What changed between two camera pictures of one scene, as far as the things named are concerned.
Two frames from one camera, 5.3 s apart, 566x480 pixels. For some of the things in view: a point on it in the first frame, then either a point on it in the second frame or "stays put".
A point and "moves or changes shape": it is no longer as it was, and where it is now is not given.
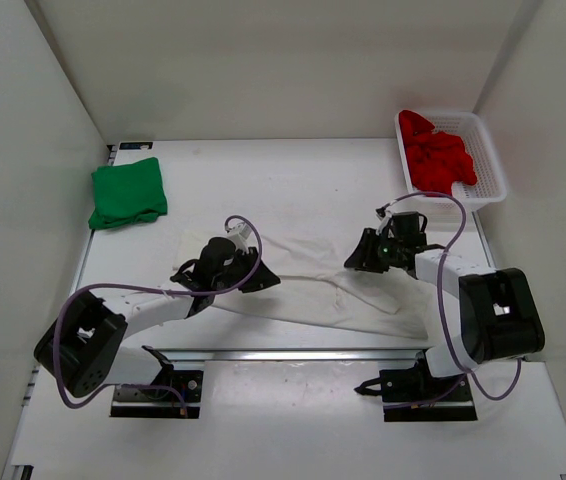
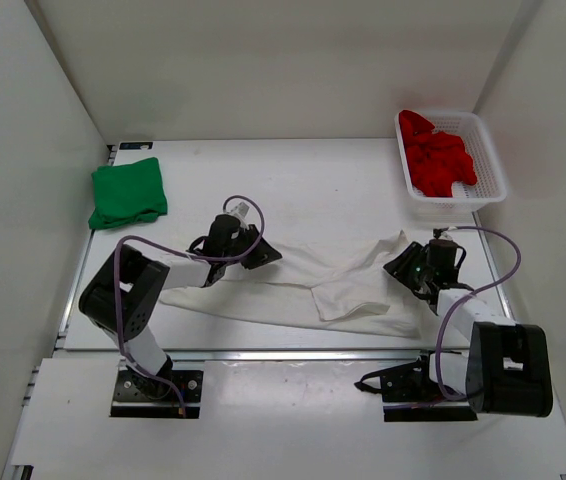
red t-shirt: [436, 160] stays put
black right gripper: [364, 259] → [400, 268]
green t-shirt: [127, 193] stays put
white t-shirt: [315, 284] moves or changes shape
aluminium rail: [294, 355] stays put
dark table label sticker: [135, 145] stays put
